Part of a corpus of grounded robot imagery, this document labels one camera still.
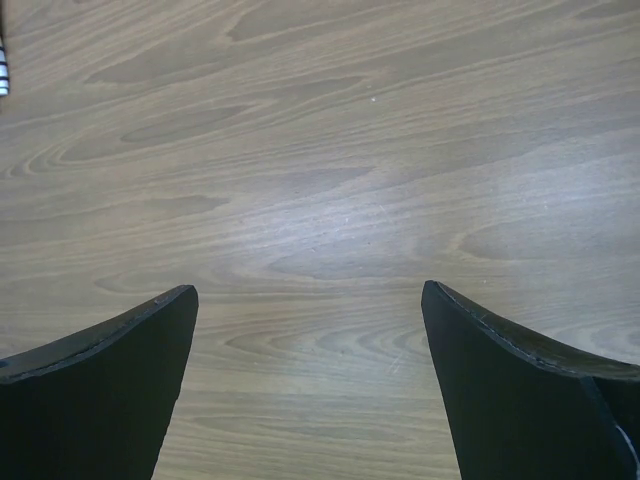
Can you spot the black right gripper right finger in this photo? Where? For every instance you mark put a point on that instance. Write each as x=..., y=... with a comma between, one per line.
x=521, y=405

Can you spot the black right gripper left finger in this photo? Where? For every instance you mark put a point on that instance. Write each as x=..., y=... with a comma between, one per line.
x=97, y=404

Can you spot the striped white folded tank top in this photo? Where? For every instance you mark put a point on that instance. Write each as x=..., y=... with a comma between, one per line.
x=4, y=72

